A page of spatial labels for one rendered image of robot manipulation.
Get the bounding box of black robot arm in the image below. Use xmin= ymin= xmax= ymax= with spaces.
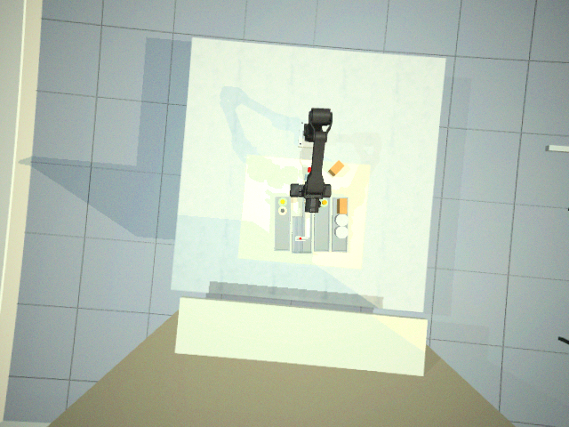
xmin=303 ymin=108 xmax=333 ymax=213

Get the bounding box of tan cardboard box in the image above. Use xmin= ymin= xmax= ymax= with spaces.
xmin=328 ymin=161 xmax=344 ymax=177

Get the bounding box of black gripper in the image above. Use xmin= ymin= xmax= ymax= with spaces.
xmin=290 ymin=183 xmax=332 ymax=197

